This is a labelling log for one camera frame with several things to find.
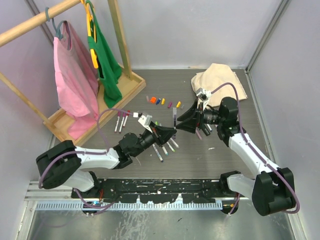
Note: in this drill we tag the pink pen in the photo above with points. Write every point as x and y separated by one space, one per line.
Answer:
198 134

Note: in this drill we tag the pink shirt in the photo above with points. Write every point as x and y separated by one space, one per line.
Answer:
76 80

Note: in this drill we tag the red cap marker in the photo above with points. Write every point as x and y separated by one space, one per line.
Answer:
126 118

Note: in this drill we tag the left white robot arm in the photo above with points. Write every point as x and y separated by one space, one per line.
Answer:
68 165

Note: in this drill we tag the yellow clothes hanger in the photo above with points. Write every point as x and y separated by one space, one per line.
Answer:
91 32

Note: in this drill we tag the teal cap marker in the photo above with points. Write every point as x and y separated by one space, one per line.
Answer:
165 150

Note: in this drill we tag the orange highlighter cap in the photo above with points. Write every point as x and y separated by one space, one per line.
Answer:
153 100

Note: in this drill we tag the orange black highlighter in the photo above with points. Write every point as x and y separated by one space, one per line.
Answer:
206 130

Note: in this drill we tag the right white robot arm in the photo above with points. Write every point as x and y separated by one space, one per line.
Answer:
273 188

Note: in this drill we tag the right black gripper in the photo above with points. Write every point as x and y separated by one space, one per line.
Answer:
190 125

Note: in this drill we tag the green shirt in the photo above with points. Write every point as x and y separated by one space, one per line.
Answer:
109 71

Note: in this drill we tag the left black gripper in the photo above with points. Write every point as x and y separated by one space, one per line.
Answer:
161 134

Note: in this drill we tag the white grey marker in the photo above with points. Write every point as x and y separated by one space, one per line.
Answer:
174 143

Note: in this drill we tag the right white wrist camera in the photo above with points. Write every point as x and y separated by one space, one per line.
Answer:
203 97

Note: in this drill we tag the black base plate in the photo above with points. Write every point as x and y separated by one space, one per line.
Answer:
158 191

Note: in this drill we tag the slotted cable duct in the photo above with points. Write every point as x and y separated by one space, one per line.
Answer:
78 205

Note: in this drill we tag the dark purple marker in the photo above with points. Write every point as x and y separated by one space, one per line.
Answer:
174 116

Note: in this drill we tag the beige cloth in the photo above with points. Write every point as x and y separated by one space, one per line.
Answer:
216 75

